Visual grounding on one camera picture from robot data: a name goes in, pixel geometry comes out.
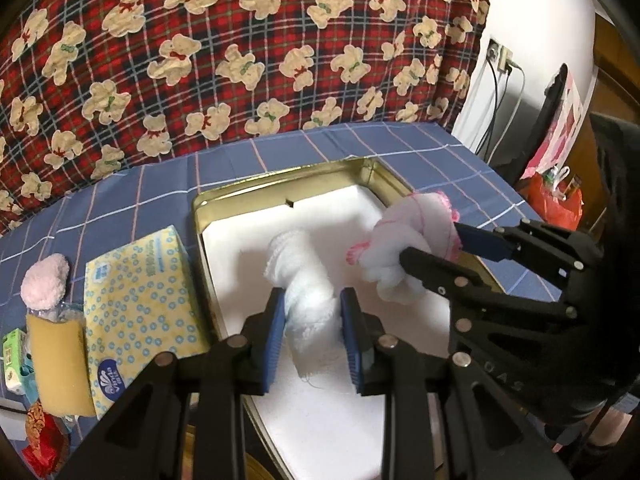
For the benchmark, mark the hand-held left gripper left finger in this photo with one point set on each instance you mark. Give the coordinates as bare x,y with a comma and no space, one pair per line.
274,341

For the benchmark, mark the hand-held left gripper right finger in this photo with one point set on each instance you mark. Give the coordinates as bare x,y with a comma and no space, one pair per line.
350,341

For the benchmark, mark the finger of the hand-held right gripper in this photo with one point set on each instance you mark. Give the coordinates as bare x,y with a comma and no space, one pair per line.
435,272
482,242

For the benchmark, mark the white towel with pink edge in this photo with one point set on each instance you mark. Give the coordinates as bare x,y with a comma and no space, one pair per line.
400,240

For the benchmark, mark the gold tin box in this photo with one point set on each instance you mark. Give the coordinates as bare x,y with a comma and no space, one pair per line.
235,260

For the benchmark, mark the green tissue packet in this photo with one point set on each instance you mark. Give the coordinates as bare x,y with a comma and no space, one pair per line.
17,360

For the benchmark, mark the red plastic bag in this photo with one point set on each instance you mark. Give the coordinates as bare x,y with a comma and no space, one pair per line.
555,205

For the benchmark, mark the black flat board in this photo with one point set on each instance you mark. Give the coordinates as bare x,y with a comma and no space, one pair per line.
542,125

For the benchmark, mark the yellow and blue tissue pack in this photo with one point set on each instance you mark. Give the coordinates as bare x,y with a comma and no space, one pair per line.
140,310

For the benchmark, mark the pink paper sheet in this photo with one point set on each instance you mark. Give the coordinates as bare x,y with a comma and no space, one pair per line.
565,120

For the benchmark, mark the blue plaid bed sheet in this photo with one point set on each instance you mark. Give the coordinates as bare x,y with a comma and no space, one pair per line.
150,190

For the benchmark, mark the wooden cabinet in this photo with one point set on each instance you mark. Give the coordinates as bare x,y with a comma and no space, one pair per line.
615,85

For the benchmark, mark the clear plastic bag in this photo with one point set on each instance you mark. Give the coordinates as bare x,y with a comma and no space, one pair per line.
66,314

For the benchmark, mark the yellow sponge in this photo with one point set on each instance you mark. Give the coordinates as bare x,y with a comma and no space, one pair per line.
60,365

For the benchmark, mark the red patterned pouch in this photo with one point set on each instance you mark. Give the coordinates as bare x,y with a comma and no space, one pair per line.
45,440

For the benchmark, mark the red plaid bear-print blanket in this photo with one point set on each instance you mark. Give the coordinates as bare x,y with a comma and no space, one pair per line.
200,60

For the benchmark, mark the white wall socket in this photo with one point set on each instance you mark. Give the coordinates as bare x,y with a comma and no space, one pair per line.
500,55

